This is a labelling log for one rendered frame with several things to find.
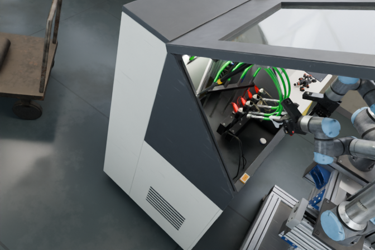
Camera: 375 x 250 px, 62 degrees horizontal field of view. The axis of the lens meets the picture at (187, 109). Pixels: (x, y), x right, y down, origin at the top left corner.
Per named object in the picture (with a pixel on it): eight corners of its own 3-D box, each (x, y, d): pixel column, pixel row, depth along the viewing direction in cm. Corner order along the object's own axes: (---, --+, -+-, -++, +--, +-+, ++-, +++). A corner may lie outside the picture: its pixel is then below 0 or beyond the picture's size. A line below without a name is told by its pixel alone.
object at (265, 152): (226, 206, 166) (238, 192, 154) (220, 200, 167) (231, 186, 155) (278, 142, 205) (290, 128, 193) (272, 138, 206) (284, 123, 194)
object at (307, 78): (304, 96, 212) (308, 90, 208) (291, 86, 215) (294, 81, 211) (316, 81, 226) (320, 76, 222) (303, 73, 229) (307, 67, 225)
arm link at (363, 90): (374, 100, 142) (355, 100, 138) (361, 82, 149) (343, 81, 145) (387, 88, 136) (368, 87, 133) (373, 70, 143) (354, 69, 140)
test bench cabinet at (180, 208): (184, 257, 220) (222, 211, 163) (127, 200, 236) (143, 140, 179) (236, 192, 265) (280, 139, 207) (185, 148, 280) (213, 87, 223)
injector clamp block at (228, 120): (225, 149, 185) (234, 134, 174) (212, 138, 188) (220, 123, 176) (253, 120, 206) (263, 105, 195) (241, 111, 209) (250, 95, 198)
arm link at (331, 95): (327, 88, 141) (333, 80, 146) (321, 95, 145) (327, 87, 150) (342, 98, 139) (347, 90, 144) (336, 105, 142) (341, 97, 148)
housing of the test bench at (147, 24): (127, 200, 236) (169, 41, 127) (102, 174, 244) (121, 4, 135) (227, 111, 324) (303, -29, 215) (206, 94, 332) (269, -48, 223)
